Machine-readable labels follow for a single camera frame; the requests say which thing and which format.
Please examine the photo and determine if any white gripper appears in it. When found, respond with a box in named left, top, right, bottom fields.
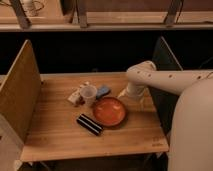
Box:
left=118, top=88, right=145, bottom=106

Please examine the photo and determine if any black striped eraser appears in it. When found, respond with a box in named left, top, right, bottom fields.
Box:
left=77, top=114, right=103, bottom=136

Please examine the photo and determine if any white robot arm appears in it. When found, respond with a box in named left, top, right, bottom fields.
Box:
left=122, top=61, right=213, bottom=171

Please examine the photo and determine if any blue sponge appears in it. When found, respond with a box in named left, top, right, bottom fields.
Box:
left=96, top=85, right=111, bottom=99

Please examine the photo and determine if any orange round plate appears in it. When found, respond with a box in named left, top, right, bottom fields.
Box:
left=93, top=97, right=126, bottom=127

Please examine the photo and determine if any translucent plastic cup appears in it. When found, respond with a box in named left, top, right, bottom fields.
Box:
left=80, top=85, right=97, bottom=107

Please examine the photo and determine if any left wooden side panel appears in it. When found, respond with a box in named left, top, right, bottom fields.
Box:
left=0, top=40, right=41, bottom=146

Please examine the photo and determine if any wooden back shelf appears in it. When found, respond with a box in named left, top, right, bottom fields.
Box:
left=0, top=0, right=213, bottom=32

